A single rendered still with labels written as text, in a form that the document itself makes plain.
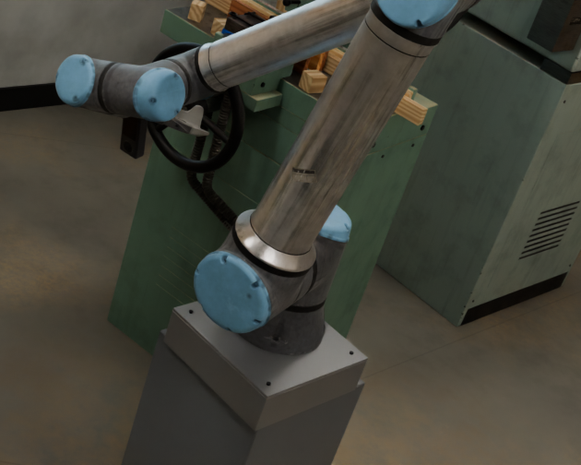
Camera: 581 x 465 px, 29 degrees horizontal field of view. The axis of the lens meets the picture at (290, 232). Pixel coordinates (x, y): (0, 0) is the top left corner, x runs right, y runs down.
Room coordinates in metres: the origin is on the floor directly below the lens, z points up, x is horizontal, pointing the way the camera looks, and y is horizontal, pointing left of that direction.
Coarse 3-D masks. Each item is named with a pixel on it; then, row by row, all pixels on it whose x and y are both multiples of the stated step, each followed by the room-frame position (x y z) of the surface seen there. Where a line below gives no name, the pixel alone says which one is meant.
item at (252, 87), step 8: (216, 32) 2.32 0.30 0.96; (216, 40) 2.32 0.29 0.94; (272, 72) 2.30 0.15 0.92; (280, 72) 2.33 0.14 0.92; (288, 72) 2.36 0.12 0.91; (248, 80) 2.26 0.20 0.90; (256, 80) 2.26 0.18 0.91; (264, 80) 2.28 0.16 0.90; (272, 80) 2.31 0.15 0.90; (240, 88) 2.27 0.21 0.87; (248, 88) 2.26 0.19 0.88; (256, 88) 2.27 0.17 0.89; (264, 88) 2.29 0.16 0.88; (272, 88) 2.32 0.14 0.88
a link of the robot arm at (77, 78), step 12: (72, 60) 1.77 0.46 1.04; (84, 60) 1.76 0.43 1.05; (96, 60) 1.79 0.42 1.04; (60, 72) 1.76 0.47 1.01; (72, 72) 1.75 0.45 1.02; (84, 72) 1.74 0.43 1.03; (96, 72) 1.75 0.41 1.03; (60, 84) 1.75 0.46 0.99; (72, 84) 1.74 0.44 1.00; (84, 84) 1.73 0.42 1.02; (96, 84) 1.74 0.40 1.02; (60, 96) 1.74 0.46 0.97; (72, 96) 1.73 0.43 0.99; (84, 96) 1.73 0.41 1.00; (96, 96) 1.73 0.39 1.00; (84, 108) 1.76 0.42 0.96; (96, 108) 1.75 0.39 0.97
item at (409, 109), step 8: (208, 0) 2.65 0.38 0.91; (216, 0) 2.64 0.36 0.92; (224, 0) 2.63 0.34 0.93; (224, 8) 2.63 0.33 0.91; (328, 56) 2.47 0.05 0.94; (336, 56) 2.48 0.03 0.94; (328, 64) 2.47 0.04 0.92; (336, 64) 2.46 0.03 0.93; (328, 72) 2.46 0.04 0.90; (400, 104) 2.36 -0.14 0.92; (408, 104) 2.36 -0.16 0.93; (416, 104) 2.35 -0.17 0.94; (400, 112) 2.36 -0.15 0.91; (408, 112) 2.35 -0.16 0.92; (416, 112) 2.34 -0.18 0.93; (424, 112) 2.34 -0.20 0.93; (416, 120) 2.34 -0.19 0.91
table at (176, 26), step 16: (176, 16) 2.50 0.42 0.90; (208, 16) 2.57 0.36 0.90; (224, 16) 2.60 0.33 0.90; (176, 32) 2.49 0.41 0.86; (192, 32) 2.47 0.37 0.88; (208, 32) 2.46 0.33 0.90; (288, 80) 2.34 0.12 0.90; (256, 96) 2.27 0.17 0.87; (272, 96) 2.30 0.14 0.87; (288, 96) 2.32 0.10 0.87; (304, 96) 2.30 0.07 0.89; (304, 112) 2.30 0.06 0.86; (384, 128) 2.33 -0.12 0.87; (400, 128) 2.40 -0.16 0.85
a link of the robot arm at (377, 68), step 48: (384, 0) 1.54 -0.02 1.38; (432, 0) 1.52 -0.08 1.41; (384, 48) 1.55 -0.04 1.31; (432, 48) 1.58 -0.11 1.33; (336, 96) 1.57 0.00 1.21; (384, 96) 1.56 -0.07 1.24; (336, 144) 1.56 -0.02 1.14; (288, 192) 1.57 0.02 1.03; (336, 192) 1.58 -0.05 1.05; (240, 240) 1.58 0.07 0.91; (288, 240) 1.57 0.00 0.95; (240, 288) 1.54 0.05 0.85; (288, 288) 1.58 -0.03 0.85
